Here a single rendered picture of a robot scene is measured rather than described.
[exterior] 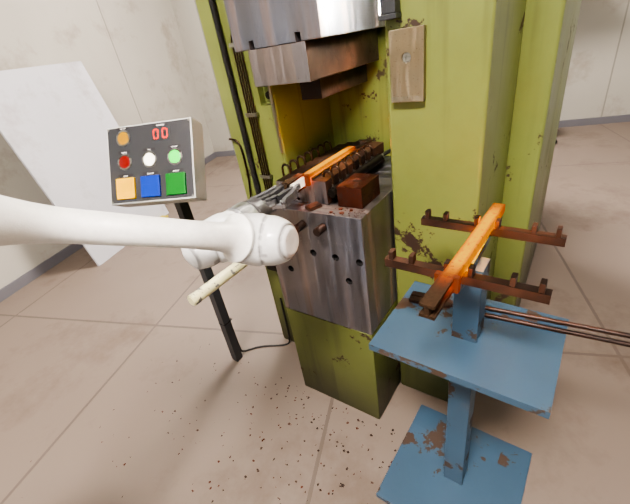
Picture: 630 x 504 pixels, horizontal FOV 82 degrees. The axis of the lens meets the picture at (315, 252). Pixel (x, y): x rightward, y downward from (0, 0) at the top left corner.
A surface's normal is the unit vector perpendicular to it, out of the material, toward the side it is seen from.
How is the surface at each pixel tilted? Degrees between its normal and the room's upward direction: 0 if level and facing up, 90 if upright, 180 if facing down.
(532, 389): 0
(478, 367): 0
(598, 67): 90
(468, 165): 90
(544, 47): 90
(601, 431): 0
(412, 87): 90
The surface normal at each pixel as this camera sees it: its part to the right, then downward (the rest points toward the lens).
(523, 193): -0.55, 0.50
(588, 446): -0.15, -0.85
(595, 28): -0.24, 0.52
